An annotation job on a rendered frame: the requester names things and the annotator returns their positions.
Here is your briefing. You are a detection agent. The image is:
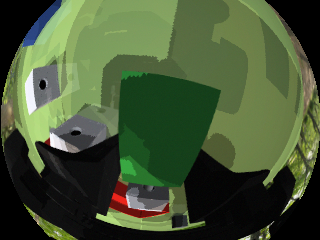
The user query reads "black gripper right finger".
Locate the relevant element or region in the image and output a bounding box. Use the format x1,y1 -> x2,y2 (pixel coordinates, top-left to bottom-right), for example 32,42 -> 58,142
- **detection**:
184,148 -> 271,224

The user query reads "red tray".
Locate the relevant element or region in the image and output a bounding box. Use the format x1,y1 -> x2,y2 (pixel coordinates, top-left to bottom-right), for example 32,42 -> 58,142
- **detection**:
108,181 -> 169,219

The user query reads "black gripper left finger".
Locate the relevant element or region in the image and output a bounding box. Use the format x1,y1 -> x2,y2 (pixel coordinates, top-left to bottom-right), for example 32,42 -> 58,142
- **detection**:
35,135 -> 121,216

